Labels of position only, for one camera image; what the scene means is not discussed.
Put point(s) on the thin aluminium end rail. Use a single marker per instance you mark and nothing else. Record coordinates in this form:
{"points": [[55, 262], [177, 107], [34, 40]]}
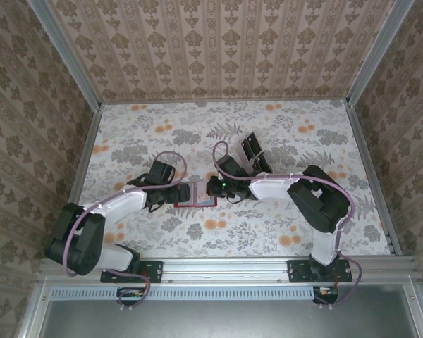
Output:
{"points": [[225, 101]]}

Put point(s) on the red leather card holder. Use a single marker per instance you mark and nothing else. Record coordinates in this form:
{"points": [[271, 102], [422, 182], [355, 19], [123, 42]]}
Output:
{"points": [[213, 201]]}

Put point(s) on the black credit card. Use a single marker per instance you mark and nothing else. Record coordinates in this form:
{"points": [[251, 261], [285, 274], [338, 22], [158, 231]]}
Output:
{"points": [[264, 163], [246, 148], [254, 142], [259, 168]]}

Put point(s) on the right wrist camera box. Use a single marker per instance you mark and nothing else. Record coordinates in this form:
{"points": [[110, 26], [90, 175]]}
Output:
{"points": [[216, 174]]}

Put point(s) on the aluminium frame bar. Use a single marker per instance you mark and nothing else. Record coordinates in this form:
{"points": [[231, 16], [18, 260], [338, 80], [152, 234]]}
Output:
{"points": [[417, 310], [31, 310]]}

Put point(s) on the aluminium corner post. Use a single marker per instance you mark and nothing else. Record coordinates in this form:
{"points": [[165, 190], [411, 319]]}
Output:
{"points": [[66, 53], [378, 53]]}

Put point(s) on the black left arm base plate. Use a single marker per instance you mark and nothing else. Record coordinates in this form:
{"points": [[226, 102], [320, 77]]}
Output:
{"points": [[155, 271]]}

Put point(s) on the grey metal panel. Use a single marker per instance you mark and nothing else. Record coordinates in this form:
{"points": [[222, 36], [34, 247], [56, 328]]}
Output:
{"points": [[232, 320]]}

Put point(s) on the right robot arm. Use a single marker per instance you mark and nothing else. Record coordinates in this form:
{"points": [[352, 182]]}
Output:
{"points": [[271, 186]]}

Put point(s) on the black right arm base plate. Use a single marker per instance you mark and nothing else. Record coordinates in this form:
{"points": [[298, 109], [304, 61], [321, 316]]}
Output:
{"points": [[296, 271]]}

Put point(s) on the pink credit card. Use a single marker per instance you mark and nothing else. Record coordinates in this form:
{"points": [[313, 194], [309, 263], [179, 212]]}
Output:
{"points": [[252, 167], [201, 195]]}

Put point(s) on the floral tablecloth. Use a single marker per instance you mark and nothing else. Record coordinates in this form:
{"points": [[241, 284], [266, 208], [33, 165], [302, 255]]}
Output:
{"points": [[268, 239]]}

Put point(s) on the aluminium side rail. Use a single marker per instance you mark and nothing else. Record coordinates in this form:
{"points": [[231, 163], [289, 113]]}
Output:
{"points": [[81, 169], [367, 158]]}

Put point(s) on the aluminium mounting rail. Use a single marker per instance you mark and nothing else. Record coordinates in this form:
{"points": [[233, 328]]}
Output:
{"points": [[225, 269]]}

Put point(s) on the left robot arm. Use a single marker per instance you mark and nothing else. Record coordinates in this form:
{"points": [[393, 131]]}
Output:
{"points": [[123, 206]]}

